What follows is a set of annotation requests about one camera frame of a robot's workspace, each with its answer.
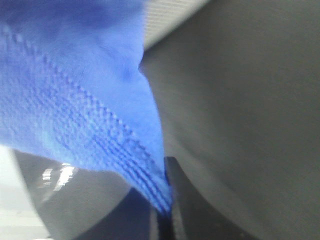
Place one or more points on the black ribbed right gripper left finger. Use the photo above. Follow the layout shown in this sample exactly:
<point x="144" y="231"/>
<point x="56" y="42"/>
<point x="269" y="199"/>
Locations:
<point x="131" y="219"/>

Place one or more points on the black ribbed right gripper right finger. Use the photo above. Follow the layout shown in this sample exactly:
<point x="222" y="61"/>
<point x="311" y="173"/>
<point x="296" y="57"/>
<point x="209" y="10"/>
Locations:
<point x="192" y="217"/>

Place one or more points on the blue microfibre towel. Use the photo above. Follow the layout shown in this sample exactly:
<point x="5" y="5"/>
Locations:
<point x="71" y="89"/>

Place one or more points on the grey perforated laundry basket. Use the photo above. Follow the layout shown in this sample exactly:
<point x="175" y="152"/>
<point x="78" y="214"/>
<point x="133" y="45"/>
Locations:
<point x="237" y="91"/>

